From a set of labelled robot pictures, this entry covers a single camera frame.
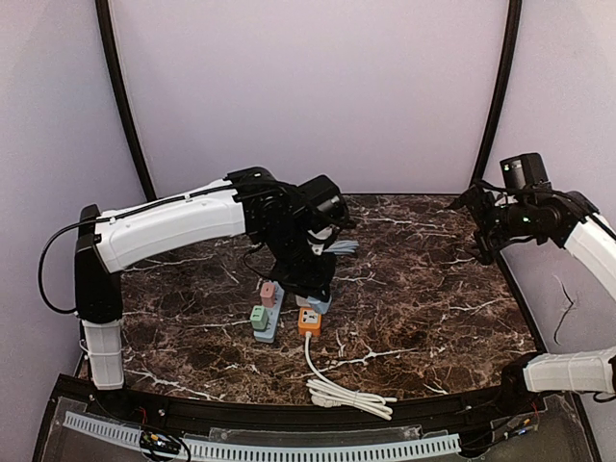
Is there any pink plug adapter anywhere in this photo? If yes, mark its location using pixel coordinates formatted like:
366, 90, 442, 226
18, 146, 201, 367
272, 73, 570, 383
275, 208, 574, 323
260, 281, 276, 308

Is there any light blue plug adapter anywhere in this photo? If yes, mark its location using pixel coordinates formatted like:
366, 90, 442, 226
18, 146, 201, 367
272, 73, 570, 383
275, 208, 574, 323
307, 297, 332, 315

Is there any blue power strip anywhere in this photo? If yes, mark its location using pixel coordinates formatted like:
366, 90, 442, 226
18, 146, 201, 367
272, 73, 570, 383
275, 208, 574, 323
253, 282, 285, 344

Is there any orange power strip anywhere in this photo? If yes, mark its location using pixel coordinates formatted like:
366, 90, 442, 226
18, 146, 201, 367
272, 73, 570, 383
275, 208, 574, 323
297, 307, 322, 337

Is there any green plug adapter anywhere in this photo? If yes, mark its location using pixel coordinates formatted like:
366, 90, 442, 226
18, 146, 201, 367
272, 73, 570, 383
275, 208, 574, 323
249, 305, 270, 332

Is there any white cube socket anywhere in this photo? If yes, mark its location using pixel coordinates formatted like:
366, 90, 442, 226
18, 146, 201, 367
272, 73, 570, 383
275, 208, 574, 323
295, 295, 311, 308

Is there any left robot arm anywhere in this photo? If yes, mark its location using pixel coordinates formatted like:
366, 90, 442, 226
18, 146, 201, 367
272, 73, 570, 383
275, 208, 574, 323
74, 167, 348, 391

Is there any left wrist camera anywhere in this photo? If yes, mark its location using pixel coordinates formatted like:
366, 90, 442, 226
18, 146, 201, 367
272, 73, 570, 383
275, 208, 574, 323
298, 174, 356, 232

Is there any white power strip cable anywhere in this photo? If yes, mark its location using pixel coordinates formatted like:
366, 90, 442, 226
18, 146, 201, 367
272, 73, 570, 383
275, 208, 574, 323
303, 334, 398, 422

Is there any black front table rail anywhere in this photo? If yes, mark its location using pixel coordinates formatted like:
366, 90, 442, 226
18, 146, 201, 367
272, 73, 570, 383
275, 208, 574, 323
52, 374, 546, 434

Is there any right black frame post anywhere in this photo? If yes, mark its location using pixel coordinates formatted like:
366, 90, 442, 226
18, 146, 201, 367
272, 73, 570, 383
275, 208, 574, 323
470, 0, 524, 185

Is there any black frame post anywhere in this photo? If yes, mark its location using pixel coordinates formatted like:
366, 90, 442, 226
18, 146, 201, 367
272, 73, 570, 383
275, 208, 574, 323
94, 0, 157, 201
470, 0, 524, 185

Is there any grey slotted cable duct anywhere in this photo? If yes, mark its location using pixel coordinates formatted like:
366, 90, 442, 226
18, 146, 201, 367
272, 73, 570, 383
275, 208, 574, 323
63, 411, 461, 461

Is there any left black frame post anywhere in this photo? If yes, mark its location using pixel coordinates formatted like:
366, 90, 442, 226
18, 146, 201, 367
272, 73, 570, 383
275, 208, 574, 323
94, 0, 157, 201

